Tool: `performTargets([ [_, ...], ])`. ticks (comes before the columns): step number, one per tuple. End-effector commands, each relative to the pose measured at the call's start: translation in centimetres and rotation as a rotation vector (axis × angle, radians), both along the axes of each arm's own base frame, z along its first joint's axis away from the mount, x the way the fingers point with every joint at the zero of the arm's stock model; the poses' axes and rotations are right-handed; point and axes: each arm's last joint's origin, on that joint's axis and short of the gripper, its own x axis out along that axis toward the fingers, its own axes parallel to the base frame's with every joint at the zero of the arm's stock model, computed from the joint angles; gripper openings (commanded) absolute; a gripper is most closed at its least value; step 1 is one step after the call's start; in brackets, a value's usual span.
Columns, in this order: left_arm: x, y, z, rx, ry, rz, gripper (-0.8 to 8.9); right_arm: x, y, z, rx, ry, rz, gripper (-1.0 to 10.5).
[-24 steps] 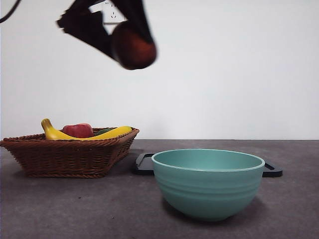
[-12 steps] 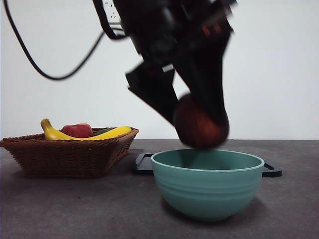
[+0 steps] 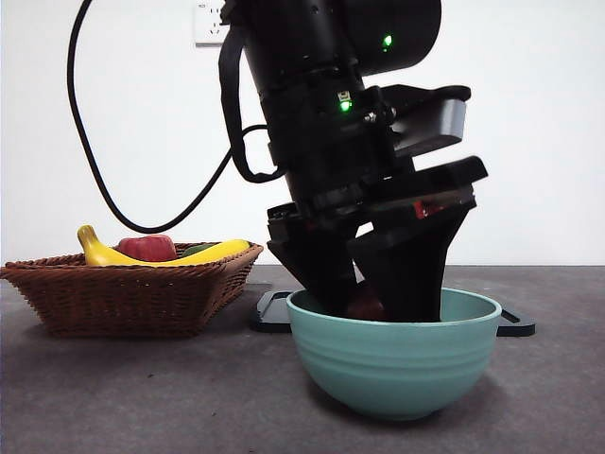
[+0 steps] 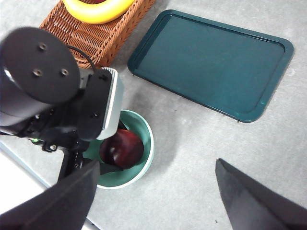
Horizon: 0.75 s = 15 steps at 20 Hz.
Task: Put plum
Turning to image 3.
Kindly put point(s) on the black rectangular tray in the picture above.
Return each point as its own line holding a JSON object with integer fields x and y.
{"x": 269, "y": 322}

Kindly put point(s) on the dark red plum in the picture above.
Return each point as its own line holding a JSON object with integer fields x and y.
{"x": 366, "y": 307}

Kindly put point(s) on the green avocado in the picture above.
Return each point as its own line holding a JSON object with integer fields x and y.
{"x": 194, "y": 250}

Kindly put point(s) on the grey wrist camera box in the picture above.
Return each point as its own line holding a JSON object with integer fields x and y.
{"x": 439, "y": 123}

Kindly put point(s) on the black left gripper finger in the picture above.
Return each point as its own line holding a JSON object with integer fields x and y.
{"x": 321, "y": 274}
{"x": 411, "y": 269}

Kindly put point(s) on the white wall socket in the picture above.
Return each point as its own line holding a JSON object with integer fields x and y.
{"x": 208, "y": 30}

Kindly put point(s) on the teal ribbed bowl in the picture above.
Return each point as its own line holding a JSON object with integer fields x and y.
{"x": 392, "y": 364}

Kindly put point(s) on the red apple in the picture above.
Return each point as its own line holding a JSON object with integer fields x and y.
{"x": 146, "y": 247}

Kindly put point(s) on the yellow banana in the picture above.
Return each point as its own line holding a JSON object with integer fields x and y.
{"x": 101, "y": 255}

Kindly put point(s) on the brown wicker basket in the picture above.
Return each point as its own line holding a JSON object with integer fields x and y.
{"x": 123, "y": 298}

